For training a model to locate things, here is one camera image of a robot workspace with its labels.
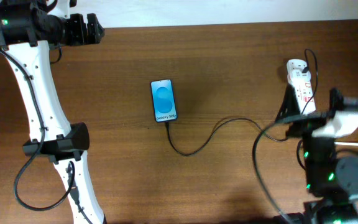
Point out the white charger plug adapter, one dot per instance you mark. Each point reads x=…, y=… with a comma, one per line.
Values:
x=297, y=77

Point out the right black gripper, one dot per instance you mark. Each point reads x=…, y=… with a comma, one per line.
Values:
x=308, y=119

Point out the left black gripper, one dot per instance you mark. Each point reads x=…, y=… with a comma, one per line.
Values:
x=81, y=38

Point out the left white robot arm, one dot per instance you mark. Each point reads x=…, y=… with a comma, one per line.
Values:
x=29, y=30

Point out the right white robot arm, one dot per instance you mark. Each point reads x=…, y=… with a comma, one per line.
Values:
x=332, y=179

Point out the blue Galaxy smartphone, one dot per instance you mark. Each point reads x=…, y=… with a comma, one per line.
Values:
x=163, y=101

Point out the white power strip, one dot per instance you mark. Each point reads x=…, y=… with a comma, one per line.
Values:
x=303, y=92

